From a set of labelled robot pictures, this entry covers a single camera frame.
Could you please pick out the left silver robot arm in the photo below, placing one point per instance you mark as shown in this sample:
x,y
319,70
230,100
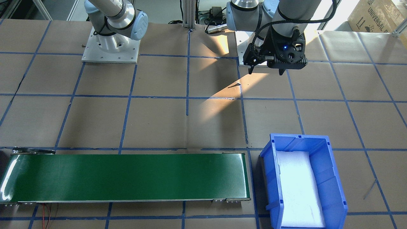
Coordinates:
x,y
278,30

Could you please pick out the blue plastic bin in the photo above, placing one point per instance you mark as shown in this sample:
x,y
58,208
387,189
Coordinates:
x,y
331,194

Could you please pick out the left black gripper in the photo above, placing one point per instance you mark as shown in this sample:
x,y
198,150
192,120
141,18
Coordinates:
x,y
271,45

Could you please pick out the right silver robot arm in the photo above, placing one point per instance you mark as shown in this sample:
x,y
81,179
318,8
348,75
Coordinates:
x,y
110,17

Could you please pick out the cardboard box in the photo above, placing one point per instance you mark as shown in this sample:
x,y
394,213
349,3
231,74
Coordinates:
x,y
377,15

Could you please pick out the white foam in bin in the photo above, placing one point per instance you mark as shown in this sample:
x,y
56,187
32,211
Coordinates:
x,y
302,206

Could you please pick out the aluminium frame post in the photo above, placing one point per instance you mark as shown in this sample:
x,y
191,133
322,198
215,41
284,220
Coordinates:
x,y
189,13

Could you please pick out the green conveyor belt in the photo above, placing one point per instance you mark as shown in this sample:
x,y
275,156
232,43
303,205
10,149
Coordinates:
x,y
45,177

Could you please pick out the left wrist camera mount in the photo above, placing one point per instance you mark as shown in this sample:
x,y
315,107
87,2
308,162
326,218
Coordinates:
x,y
256,56

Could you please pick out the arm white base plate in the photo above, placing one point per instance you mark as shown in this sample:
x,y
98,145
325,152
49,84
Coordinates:
x,y
243,41
112,49

